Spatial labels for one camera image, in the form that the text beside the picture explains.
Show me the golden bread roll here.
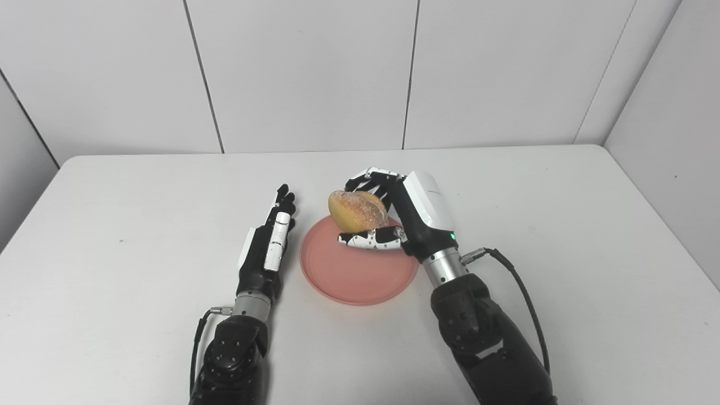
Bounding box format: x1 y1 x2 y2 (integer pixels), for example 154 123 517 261
328 190 390 233

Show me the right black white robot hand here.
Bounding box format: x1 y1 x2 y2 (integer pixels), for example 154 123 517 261
337 167 459 263

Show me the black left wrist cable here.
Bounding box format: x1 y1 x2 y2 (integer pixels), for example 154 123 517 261
189 307 233 394

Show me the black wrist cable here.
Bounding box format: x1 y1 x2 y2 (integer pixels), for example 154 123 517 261
460 247 551 375
189 307 233 394

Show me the pink round plate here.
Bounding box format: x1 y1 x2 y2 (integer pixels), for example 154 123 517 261
299 215 419 306

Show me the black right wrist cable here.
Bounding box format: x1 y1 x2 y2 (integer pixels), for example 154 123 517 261
460 247 551 375

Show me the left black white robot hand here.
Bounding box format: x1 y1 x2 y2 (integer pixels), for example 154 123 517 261
236 184 296 304

